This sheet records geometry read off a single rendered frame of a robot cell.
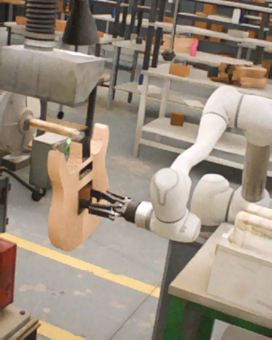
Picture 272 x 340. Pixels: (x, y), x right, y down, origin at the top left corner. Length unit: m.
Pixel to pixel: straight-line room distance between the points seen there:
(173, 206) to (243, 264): 0.27
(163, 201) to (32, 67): 0.60
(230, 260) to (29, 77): 0.85
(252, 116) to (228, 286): 0.69
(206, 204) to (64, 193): 0.94
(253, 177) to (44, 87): 0.98
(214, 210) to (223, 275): 0.92
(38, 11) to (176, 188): 0.71
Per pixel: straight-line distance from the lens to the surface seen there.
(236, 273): 1.71
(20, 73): 1.90
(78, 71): 1.79
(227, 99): 2.16
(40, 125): 2.06
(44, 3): 1.88
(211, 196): 2.60
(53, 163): 1.78
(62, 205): 1.87
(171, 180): 1.68
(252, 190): 2.46
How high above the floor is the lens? 1.82
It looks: 19 degrees down
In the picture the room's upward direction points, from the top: 8 degrees clockwise
